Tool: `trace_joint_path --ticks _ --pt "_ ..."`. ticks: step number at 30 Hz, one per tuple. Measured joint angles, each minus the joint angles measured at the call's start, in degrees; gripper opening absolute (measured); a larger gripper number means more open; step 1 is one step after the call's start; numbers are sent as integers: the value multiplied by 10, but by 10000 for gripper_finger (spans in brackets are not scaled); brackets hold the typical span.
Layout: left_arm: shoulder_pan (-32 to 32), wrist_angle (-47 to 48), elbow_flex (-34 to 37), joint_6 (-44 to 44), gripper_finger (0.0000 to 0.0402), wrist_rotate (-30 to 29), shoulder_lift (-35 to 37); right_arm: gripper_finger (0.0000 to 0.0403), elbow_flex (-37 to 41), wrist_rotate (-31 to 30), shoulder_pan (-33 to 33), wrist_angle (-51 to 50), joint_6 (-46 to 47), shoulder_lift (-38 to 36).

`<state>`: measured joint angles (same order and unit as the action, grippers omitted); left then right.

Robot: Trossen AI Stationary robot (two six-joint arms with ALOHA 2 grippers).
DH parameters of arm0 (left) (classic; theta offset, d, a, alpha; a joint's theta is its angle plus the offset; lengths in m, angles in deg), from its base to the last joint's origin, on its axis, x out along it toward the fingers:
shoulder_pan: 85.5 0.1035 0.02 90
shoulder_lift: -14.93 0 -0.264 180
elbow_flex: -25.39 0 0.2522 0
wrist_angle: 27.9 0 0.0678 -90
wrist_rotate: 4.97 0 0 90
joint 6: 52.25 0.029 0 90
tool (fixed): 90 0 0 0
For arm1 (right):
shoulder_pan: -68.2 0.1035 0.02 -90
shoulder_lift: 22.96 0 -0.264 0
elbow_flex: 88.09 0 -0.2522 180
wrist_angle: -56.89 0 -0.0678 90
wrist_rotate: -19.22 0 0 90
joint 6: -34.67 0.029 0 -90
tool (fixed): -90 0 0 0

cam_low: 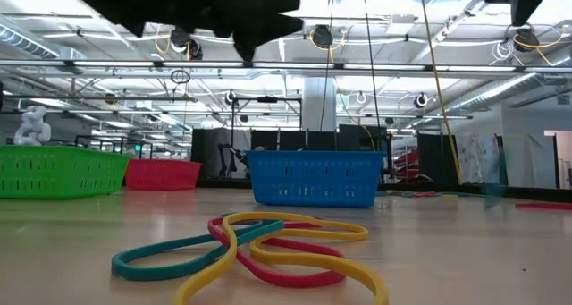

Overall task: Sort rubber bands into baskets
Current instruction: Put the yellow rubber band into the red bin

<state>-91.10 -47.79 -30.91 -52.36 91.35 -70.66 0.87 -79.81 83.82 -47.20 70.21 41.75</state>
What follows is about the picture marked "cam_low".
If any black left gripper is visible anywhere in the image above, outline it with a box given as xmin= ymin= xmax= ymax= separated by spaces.
xmin=66 ymin=0 xmax=305 ymax=63

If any teal rubber band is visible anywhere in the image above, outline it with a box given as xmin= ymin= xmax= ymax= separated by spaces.
xmin=374 ymin=190 xmax=419 ymax=199
xmin=111 ymin=215 xmax=285 ymax=283

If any white building column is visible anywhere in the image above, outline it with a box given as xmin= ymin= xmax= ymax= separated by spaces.
xmin=302 ymin=76 xmax=337 ymax=134

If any row of black screens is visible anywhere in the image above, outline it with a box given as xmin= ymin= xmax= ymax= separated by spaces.
xmin=249 ymin=130 xmax=339 ymax=152

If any long white light bar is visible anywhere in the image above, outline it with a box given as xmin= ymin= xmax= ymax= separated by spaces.
xmin=0 ymin=59 xmax=572 ymax=74

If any dark grey partition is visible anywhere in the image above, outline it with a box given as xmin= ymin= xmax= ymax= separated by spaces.
xmin=190 ymin=128 xmax=251 ymax=180

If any black box panel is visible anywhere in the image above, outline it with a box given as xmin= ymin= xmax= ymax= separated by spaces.
xmin=338 ymin=124 xmax=390 ymax=153

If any white patterned curtain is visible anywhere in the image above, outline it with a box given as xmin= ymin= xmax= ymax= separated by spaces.
xmin=458 ymin=132 xmax=501 ymax=185

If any blue plastic basket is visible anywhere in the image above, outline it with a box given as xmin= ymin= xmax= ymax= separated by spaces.
xmin=246 ymin=149 xmax=386 ymax=209

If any black curtain panel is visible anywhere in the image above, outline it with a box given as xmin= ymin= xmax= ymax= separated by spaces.
xmin=417 ymin=133 xmax=459 ymax=186

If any red plastic basket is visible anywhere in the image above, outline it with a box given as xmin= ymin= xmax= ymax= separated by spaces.
xmin=124 ymin=158 xmax=203 ymax=191

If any red equipment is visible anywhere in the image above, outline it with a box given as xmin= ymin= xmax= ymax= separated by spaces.
xmin=394 ymin=150 xmax=421 ymax=181

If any black metal railing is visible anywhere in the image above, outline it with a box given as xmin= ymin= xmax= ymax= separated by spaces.
xmin=74 ymin=134 xmax=156 ymax=159

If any green plastic basket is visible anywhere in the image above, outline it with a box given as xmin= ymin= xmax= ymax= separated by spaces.
xmin=0 ymin=144 xmax=131 ymax=200

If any black ceiling cable reel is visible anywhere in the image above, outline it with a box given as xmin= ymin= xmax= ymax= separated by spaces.
xmin=311 ymin=23 xmax=334 ymax=50
xmin=512 ymin=26 xmax=541 ymax=54
xmin=171 ymin=26 xmax=205 ymax=61

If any black gantry frame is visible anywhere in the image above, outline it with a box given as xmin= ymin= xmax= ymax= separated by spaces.
xmin=230 ymin=97 xmax=304 ymax=179

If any silver air duct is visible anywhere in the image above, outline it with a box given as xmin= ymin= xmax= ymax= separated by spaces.
xmin=0 ymin=25 xmax=86 ymax=76
xmin=440 ymin=49 xmax=572 ymax=114

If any thin black hanging cable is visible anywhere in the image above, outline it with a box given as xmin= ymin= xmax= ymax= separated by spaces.
xmin=319 ymin=9 xmax=334 ymax=132

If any black wire loop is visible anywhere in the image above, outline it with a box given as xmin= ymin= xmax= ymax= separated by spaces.
xmin=169 ymin=69 xmax=192 ymax=85

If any black aluminium table frame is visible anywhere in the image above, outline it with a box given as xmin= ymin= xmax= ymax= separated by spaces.
xmin=196 ymin=177 xmax=572 ymax=204

